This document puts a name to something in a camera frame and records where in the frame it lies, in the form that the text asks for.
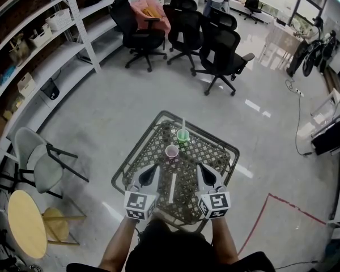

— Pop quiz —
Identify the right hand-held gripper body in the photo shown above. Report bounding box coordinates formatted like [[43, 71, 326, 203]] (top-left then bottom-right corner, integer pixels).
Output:
[[197, 190, 232, 220]]

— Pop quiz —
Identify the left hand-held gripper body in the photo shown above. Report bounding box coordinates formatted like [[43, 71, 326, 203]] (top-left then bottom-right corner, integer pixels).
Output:
[[124, 190, 158, 221]]

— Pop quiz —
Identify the pink plastic cup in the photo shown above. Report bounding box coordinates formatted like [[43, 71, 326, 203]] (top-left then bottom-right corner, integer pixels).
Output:
[[165, 144, 180, 164]]

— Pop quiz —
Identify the green plastic cup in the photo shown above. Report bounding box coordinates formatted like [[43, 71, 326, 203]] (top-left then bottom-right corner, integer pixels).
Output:
[[176, 129, 190, 145]]

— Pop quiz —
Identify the person's left forearm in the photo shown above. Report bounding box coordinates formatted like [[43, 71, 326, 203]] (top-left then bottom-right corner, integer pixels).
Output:
[[97, 216, 138, 272]]

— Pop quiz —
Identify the person's right forearm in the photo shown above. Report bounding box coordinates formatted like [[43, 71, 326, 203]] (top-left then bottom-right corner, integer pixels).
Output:
[[211, 218, 240, 266]]

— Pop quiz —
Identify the rattan glass-top side table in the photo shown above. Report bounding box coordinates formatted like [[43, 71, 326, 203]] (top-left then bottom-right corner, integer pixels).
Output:
[[111, 110, 240, 233]]

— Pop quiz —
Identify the person's black shirt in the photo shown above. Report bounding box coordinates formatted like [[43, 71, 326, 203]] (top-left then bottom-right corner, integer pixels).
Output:
[[66, 218, 276, 272]]

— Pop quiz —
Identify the red floor tape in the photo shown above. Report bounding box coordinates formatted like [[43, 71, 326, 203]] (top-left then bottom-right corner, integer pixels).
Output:
[[237, 192, 327, 255]]

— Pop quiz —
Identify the yellow wooden stool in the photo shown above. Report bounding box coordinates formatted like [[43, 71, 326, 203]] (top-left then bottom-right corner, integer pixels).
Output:
[[41, 207, 87, 247]]

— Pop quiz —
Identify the grey shell chair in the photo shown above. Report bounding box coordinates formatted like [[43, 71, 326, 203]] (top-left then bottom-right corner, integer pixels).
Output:
[[7, 126, 90, 199]]

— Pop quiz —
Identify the yellow round table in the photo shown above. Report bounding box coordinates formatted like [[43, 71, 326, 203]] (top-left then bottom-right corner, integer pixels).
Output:
[[7, 189, 49, 260]]

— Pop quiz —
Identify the black bag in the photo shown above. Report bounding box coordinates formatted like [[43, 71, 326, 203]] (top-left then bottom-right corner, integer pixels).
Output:
[[311, 120, 340, 156]]

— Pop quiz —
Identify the black mesh waste bin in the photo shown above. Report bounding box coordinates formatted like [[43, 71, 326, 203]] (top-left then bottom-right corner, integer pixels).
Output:
[[41, 79, 60, 100]]

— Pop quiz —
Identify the black office chair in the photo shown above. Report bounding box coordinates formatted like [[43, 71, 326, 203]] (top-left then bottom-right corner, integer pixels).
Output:
[[191, 7, 256, 97], [109, 0, 168, 73], [239, 0, 266, 25], [162, 0, 205, 66]]

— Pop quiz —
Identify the white patterned table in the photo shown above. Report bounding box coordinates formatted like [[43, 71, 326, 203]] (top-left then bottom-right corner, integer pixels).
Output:
[[260, 21, 301, 68]]

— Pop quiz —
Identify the white metal shelf unit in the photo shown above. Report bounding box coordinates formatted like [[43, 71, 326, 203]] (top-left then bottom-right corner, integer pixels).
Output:
[[0, 0, 126, 152]]

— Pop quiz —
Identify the large grey black shell device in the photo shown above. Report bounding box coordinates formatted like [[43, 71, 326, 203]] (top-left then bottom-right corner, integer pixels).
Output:
[[301, 29, 337, 78]]

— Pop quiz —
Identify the pink cushion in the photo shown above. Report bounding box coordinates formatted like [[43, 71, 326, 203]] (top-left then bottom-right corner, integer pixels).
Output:
[[130, 0, 171, 31]]

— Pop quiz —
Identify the large white storage basket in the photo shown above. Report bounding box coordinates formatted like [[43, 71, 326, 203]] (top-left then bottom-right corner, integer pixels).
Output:
[[45, 8, 72, 31]]

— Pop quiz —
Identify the black floor cable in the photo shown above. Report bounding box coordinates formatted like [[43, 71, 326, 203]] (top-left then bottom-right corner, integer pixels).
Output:
[[285, 78, 314, 157]]

